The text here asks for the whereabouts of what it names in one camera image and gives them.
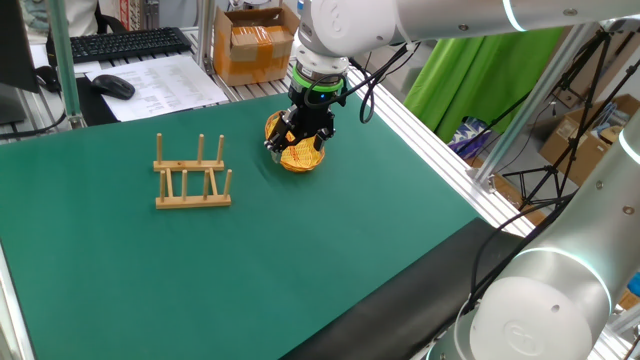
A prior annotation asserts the aluminium frame post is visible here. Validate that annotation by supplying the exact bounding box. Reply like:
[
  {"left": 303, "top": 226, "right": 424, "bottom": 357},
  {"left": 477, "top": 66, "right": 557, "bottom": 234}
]
[
  {"left": 196, "top": 0, "right": 216, "bottom": 71},
  {"left": 469, "top": 22, "right": 601, "bottom": 194},
  {"left": 44, "top": 0, "right": 86, "bottom": 130}
]

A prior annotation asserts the orange yellow woven basket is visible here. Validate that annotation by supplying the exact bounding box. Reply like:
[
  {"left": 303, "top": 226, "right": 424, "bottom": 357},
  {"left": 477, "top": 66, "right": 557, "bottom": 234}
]
[{"left": 263, "top": 109, "right": 327, "bottom": 174}]

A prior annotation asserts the open cardboard storage box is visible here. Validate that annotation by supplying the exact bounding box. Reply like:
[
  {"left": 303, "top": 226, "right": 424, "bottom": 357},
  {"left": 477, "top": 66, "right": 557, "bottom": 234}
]
[{"left": 539, "top": 93, "right": 640, "bottom": 187}]

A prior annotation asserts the wooden dish rack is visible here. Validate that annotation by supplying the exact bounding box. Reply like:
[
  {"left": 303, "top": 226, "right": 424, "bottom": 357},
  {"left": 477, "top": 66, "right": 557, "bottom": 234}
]
[{"left": 152, "top": 132, "right": 234, "bottom": 211}]

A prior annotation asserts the black computer mouse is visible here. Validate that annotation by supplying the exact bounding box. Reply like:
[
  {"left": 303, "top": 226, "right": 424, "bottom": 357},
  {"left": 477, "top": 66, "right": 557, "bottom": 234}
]
[{"left": 90, "top": 74, "right": 137, "bottom": 101}]

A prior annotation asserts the black monitor cable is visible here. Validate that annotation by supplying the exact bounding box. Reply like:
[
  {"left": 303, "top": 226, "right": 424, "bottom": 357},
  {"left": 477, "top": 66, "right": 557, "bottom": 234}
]
[{"left": 0, "top": 110, "right": 69, "bottom": 141}]

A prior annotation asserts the red white patterned board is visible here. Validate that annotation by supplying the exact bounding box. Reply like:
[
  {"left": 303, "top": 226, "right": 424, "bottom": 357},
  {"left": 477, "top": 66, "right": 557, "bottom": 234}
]
[{"left": 118, "top": 0, "right": 144, "bottom": 31}]

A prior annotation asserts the black rounded desk object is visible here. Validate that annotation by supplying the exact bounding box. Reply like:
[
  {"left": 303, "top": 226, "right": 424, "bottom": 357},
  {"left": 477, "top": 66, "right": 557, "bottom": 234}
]
[{"left": 33, "top": 64, "right": 62, "bottom": 94}]

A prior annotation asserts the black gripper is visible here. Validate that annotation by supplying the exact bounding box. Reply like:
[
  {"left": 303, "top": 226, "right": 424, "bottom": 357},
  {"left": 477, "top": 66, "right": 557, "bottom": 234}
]
[{"left": 263, "top": 82, "right": 347, "bottom": 164}]

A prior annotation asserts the black computer monitor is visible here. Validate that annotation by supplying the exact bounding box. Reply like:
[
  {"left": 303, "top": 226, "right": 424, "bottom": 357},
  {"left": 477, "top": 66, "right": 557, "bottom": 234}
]
[{"left": 0, "top": 0, "right": 40, "bottom": 126}]

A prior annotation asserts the black camera tripod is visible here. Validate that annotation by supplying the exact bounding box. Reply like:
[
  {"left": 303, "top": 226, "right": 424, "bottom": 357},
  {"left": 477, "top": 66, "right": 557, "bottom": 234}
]
[{"left": 502, "top": 29, "right": 640, "bottom": 211}]

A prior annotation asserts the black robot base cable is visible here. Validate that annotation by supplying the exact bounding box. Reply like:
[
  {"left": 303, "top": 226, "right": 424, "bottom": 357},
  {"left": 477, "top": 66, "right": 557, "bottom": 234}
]
[{"left": 469, "top": 192, "right": 576, "bottom": 311}]

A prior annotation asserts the person in white shirt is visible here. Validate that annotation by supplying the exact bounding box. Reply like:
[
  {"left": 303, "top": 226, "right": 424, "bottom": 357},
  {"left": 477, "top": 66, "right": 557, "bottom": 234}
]
[{"left": 19, "top": 0, "right": 99, "bottom": 44}]

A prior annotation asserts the green table mat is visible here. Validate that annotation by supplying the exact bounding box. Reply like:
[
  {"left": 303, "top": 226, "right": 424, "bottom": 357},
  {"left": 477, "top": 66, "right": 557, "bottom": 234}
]
[{"left": 0, "top": 92, "right": 481, "bottom": 360}]

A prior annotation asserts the taped cardboard box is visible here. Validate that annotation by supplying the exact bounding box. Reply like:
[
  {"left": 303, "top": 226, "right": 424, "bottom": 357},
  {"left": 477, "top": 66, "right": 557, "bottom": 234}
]
[{"left": 213, "top": 4, "right": 301, "bottom": 87}]

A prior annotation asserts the black mouse pad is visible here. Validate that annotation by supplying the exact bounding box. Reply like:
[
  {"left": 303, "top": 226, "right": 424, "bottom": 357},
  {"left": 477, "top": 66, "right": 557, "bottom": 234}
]
[{"left": 74, "top": 77, "right": 121, "bottom": 126}]

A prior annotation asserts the black office chair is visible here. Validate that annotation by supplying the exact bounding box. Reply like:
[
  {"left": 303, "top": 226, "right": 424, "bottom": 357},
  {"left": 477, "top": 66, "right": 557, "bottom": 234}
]
[{"left": 93, "top": 0, "right": 129, "bottom": 35}]

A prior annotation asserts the blue white patterned bag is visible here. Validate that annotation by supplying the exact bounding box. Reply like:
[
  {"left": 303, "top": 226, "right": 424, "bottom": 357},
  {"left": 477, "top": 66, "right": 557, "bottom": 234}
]
[{"left": 449, "top": 117, "right": 494, "bottom": 159}]

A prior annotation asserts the bright green cloth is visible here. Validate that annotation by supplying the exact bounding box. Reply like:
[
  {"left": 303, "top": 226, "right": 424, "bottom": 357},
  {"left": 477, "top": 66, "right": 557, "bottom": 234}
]
[{"left": 403, "top": 27, "right": 566, "bottom": 144}]

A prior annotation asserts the black computer keyboard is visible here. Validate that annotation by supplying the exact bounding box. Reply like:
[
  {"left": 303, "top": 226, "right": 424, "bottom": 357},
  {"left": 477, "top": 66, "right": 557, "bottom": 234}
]
[{"left": 45, "top": 26, "right": 193, "bottom": 65}]

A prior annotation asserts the printed white paper sheet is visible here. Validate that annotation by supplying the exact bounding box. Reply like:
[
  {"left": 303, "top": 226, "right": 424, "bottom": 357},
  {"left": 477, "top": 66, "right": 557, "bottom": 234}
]
[{"left": 84, "top": 54, "right": 230, "bottom": 123}]

